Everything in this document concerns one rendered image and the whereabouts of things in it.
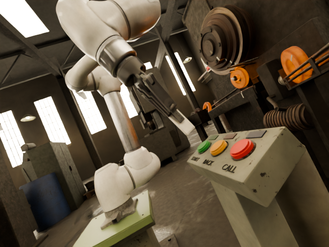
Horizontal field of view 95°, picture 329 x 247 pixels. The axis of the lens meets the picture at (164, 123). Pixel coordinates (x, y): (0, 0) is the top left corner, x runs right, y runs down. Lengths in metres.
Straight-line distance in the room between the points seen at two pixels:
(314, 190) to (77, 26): 0.64
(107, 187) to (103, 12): 0.73
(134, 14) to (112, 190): 0.75
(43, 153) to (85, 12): 3.71
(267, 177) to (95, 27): 0.43
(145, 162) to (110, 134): 10.29
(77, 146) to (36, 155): 7.71
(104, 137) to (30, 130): 4.56
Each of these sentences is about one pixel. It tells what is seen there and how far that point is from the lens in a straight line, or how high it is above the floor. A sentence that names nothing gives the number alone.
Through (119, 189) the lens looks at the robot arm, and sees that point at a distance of 0.89.
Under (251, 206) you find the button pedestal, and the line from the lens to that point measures 0.34.
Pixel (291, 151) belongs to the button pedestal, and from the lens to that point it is 0.29.
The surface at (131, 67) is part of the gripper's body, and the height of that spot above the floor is 0.85.
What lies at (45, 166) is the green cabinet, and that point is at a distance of 4.02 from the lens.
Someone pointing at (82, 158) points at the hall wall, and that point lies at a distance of 11.62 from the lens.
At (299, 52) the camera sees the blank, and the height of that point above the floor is 0.74.
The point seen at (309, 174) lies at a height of 0.46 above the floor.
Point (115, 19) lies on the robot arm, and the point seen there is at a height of 0.98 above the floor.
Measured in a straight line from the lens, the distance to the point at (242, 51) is 1.22.
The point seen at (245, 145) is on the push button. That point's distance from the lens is 0.28.
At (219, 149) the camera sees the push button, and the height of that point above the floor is 0.60.
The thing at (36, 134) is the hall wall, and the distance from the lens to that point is 12.76.
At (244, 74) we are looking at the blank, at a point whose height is 0.81.
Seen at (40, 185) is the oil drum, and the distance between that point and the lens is 3.75.
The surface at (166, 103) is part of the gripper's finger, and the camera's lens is 0.36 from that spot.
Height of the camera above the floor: 0.69
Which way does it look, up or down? 3 degrees up
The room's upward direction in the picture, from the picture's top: 25 degrees counter-clockwise
